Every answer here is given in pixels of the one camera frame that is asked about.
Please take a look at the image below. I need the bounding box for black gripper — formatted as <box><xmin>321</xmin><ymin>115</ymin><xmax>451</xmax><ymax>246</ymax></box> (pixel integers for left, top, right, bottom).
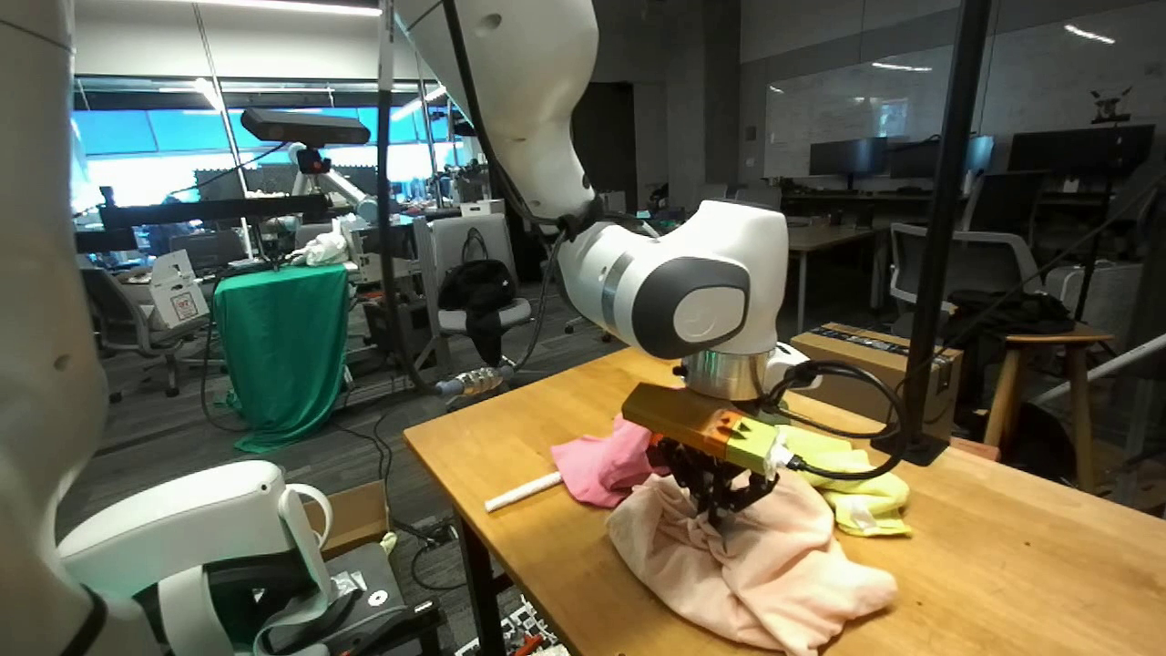
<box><xmin>652</xmin><ymin>434</ymin><xmax>772</xmax><ymax>534</ymax></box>

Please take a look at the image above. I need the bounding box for pale peach cloth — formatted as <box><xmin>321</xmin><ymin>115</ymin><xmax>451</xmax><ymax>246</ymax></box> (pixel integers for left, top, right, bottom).
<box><xmin>601</xmin><ymin>472</ymin><xmax>903</xmax><ymax>656</ymax></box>

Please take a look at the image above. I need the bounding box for magenta pink cloth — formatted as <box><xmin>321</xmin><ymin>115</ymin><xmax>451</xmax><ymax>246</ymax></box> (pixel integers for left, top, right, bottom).
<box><xmin>549</xmin><ymin>416</ymin><xmax>667</xmax><ymax>512</ymax></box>

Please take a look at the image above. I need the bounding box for light yellow cloth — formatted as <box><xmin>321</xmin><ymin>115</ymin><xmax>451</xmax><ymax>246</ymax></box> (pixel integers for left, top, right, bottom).
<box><xmin>757</xmin><ymin>416</ymin><xmax>915</xmax><ymax>544</ymax></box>

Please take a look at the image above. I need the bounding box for white flexible tube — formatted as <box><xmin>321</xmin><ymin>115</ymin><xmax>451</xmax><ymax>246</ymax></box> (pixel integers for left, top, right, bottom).
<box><xmin>481</xmin><ymin>472</ymin><xmax>566</xmax><ymax>519</ymax></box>

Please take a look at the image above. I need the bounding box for cardboard box with black tape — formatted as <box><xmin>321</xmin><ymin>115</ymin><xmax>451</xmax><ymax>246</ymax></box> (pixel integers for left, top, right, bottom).
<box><xmin>786</xmin><ymin>323</ymin><xmax>965</xmax><ymax>432</ymax></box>

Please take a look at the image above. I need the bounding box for black table leg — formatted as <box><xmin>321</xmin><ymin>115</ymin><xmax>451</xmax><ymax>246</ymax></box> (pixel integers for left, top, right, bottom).
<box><xmin>455</xmin><ymin>523</ymin><xmax>509</xmax><ymax>656</ymax></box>

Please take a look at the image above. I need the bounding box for wooden office table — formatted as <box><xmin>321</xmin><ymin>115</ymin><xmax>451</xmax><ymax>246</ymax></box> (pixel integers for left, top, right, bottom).
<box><xmin>785</xmin><ymin>216</ymin><xmax>878</xmax><ymax>332</ymax></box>

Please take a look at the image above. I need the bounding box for black office chair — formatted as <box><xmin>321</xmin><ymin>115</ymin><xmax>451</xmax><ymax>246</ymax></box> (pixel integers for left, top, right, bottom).
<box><xmin>433</xmin><ymin>254</ymin><xmax>540</xmax><ymax>414</ymax></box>

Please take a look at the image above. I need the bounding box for black box with sticker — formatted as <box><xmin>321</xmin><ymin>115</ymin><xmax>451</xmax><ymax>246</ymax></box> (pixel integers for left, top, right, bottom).
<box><xmin>321</xmin><ymin>541</ymin><xmax>447</xmax><ymax>656</ymax></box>

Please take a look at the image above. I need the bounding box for black bag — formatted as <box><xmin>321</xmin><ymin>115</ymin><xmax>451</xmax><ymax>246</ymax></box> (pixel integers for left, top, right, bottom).
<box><xmin>944</xmin><ymin>289</ymin><xmax>1079</xmax><ymax>367</ymax></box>

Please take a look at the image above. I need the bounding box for white office chair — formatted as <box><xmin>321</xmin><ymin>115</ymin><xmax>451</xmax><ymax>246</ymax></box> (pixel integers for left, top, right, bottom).
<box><xmin>884</xmin><ymin>219</ymin><xmax>1051</xmax><ymax>313</ymax></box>

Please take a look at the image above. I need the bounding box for small brown box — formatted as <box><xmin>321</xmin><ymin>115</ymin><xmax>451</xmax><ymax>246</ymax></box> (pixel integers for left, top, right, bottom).
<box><xmin>316</xmin><ymin>477</ymin><xmax>395</xmax><ymax>562</ymax></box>

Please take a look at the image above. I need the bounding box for wooden stool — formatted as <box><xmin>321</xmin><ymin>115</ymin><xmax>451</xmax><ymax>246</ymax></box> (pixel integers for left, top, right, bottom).
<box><xmin>980</xmin><ymin>327</ymin><xmax>1115</xmax><ymax>488</ymax></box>

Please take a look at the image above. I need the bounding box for green draped cloth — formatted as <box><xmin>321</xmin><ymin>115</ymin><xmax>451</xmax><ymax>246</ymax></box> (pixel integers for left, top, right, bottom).
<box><xmin>213</xmin><ymin>262</ymin><xmax>357</xmax><ymax>460</ymax></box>

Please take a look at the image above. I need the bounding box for white crumpled object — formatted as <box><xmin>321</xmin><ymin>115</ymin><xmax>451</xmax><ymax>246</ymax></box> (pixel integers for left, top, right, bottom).
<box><xmin>289</xmin><ymin>229</ymin><xmax>357</xmax><ymax>270</ymax></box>

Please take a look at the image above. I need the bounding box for wide black computer monitor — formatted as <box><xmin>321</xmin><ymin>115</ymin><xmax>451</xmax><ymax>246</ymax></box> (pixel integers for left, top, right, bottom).
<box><xmin>1006</xmin><ymin>125</ymin><xmax>1159</xmax><ymax>191</ymax></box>

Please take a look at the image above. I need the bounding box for white sign board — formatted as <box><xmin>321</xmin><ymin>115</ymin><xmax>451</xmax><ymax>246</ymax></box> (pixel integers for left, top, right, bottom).
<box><xmin>144</xmin><ymin>250</ymin><xmax>213</xmax><ymax>335</ymax></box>

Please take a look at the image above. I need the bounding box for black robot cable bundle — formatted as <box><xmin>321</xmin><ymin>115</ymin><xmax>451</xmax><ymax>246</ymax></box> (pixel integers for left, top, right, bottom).
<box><xmin>433</xmin><ymin>0</ymin><xmax>909</xmax><ymax>487</ymax></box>

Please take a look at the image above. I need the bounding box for black stereo camera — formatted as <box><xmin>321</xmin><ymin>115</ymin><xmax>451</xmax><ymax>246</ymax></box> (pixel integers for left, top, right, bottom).
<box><xmin>236</xmin><ymin>105</ymin><xmax>376</xmax><ymax>152</ymax></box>

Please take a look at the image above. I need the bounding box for black metal frame bar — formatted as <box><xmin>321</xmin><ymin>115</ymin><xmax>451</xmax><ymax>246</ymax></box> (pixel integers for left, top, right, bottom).
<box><xmin>96</xmin><ymin>191</ymin><xmax>338</xmax><ymax>235</ymax></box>

